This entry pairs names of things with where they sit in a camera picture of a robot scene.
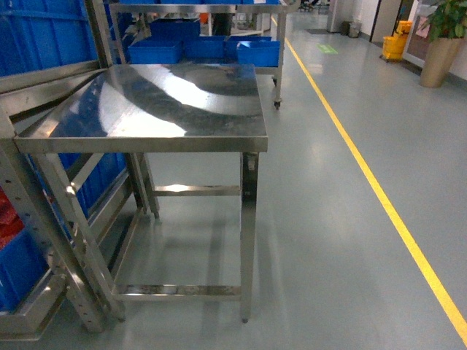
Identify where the yellow mop bucket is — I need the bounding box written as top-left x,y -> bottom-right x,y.
380,20 -> 412,62

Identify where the plant in tan pot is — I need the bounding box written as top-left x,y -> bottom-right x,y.
420,1 -> 466,88

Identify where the steel shelving rack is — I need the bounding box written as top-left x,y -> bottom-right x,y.
0,0 -> 161,342

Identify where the far steel cart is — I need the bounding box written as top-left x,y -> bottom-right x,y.
109,1 -> 292,109

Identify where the stainless steel table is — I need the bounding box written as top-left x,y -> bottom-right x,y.
15,63 -> 268,322

